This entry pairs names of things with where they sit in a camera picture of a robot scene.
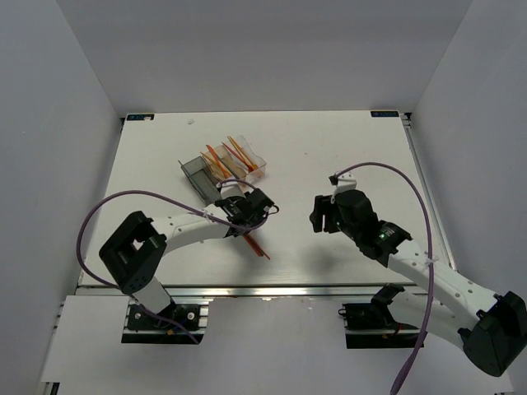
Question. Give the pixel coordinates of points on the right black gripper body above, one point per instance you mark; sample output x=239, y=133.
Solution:
x=344, y=228

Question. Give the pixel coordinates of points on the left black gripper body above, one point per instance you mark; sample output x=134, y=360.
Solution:
x=250, y=222

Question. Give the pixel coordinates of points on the red plastic fork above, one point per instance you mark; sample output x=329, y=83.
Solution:
x=241, y=159

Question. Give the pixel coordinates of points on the orange yellow fork bottom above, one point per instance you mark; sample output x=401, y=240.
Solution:
x=242, y=151

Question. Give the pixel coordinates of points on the red plastic knife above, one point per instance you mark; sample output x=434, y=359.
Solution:
x=228, y=171

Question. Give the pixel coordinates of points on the orange plastic fork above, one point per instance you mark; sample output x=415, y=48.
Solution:
x=236, y=150

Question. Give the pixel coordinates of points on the orange plastic knife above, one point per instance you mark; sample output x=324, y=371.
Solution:
x=217, y=172

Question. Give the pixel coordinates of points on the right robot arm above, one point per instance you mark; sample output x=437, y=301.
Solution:
x=489, y=328

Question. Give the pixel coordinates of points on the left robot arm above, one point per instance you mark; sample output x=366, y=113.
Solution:
x=134, y=251

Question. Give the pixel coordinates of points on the clear transparent container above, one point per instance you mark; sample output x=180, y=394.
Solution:
x=259, y=173

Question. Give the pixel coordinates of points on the grey transparent container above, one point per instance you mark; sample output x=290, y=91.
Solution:
x=201, y=181

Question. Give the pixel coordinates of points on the orange transparent container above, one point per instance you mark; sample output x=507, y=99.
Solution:
x=240, y=170

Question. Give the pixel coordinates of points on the left blue table label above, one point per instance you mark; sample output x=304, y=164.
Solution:
x=139, y=117

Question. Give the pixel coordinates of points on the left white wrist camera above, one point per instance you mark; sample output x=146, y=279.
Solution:
x=231, y=189

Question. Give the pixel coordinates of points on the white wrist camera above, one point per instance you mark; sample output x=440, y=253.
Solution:
x=231, y=189
x=342, y=182

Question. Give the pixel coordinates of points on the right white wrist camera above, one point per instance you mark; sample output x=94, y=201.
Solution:
x=342, y=182

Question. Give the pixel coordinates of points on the aluminium front rail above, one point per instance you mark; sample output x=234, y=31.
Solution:
x=271, y=291

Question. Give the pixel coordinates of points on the aluminium rail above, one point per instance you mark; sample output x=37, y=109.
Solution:
x=271, y=291
x=446, y=251

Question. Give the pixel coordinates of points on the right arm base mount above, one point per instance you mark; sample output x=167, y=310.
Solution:
x=370, y=325

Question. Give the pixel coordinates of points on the aluminium right rail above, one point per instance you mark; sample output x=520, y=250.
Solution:
x=446, y=251

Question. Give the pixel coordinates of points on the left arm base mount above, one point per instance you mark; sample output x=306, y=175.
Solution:
x=185, y=324

